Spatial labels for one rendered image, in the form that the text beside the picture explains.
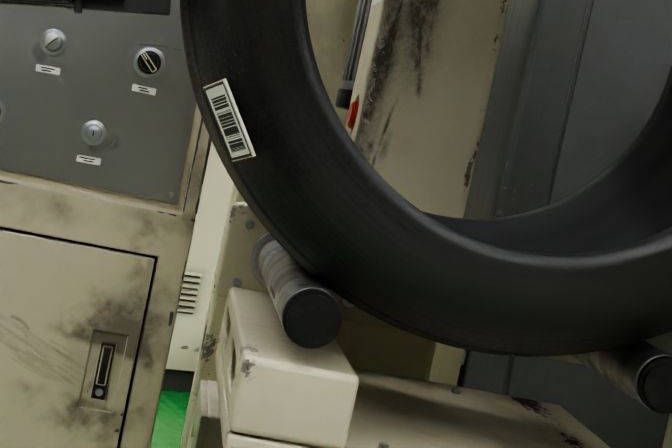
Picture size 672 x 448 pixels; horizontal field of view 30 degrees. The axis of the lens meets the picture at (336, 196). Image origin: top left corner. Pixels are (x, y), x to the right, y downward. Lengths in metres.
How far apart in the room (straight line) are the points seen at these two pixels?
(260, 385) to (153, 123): 0.71
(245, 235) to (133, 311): 0.33
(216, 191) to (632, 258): 3.58
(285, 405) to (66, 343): 0.67
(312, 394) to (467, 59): 0.49
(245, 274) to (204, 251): 3.23
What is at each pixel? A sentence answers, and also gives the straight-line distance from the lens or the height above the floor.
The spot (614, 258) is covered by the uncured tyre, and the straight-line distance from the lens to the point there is 0.96.
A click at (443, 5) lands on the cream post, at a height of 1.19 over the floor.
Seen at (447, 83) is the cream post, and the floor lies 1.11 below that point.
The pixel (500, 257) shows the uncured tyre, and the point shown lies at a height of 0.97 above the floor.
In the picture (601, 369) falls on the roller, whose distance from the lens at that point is 1.09.
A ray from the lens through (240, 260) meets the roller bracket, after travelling 1.27.
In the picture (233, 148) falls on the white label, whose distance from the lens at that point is 0.93.
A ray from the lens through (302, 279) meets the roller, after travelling 0.98.
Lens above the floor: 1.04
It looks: 3 degrees down
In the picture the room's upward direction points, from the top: 12 degrees clockwise
